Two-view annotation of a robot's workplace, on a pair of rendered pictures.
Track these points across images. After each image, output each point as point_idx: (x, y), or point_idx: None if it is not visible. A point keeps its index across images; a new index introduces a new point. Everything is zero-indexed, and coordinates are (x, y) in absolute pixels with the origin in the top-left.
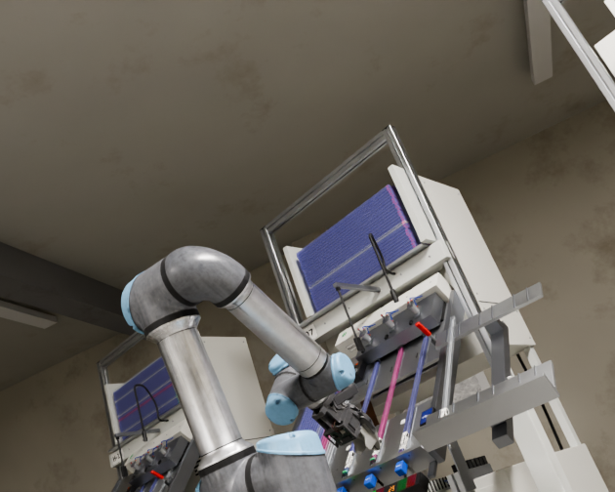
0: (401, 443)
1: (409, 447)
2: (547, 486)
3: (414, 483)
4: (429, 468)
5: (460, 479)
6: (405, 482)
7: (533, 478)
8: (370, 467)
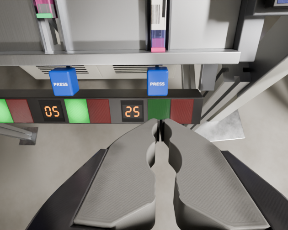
0: (157, 7)
1: (172, 17)
2: None
3: (190, 121)
4: (203, 69)
5: (242, 87)
6: (167, 111)
7: None
8: (61, 60)
